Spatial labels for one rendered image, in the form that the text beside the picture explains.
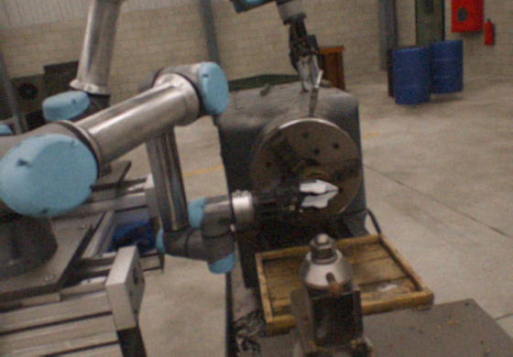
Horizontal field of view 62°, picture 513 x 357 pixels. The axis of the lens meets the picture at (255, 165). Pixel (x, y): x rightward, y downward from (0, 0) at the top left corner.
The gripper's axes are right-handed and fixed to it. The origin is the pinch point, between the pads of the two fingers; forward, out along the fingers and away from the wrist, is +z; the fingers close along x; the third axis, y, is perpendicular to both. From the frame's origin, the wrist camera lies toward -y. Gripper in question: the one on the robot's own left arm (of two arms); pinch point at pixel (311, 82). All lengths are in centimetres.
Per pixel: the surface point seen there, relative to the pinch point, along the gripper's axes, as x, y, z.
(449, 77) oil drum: 332, -602, 163
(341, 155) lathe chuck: -1.1, 18.5, 19.1
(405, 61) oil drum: 248, -562, 104
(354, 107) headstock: 9.8, 2.5, 11.3
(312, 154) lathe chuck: -8.6, 18.5, 16.1
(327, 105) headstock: 2.3, 1.5, 8.1
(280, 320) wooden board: -30, 56, 36
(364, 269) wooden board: -8, 40, 42
